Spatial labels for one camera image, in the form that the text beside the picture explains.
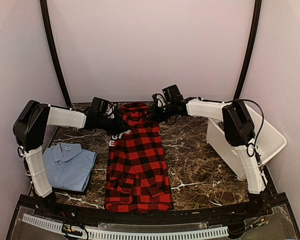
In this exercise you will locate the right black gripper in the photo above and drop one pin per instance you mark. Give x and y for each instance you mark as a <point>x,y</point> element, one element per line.
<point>155,114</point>

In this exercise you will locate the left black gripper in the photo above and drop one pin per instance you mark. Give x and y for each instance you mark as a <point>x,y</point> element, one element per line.
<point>119,128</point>

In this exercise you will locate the red black plaid shirt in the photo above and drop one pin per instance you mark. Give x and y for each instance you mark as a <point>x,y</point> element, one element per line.
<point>137,174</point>

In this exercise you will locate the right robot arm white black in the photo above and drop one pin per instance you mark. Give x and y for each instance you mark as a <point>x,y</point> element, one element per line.
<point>238,126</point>

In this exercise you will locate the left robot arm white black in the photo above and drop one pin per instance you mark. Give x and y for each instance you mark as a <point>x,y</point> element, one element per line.
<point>30,127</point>

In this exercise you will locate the folded light blue shirt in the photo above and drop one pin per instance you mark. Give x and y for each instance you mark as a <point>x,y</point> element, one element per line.
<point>68,166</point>

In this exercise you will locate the white plastic bin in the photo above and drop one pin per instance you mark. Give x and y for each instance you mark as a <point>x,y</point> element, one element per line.
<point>269,143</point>

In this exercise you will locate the left clear acrylic plate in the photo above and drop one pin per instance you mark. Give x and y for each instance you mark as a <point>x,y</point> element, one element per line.
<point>20,230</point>

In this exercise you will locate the clear acrylic plate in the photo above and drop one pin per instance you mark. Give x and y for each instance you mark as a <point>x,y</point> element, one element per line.
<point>279,226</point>
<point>20,230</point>

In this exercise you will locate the right clear acrylic plate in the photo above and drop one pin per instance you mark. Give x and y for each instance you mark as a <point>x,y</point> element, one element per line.
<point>279,226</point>

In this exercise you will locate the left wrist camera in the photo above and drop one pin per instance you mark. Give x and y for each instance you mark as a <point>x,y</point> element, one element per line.
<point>112,110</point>

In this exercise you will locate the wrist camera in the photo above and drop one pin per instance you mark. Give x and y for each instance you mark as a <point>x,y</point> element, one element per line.
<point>159,100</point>
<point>112,110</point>

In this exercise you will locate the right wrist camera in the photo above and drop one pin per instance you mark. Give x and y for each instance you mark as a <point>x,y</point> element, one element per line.
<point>159,100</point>

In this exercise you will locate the white slotted cable duct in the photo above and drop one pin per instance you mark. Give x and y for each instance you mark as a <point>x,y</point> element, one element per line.
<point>109,231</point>

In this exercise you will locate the black curved front rail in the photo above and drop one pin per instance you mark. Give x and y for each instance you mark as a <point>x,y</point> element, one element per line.
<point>229,214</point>

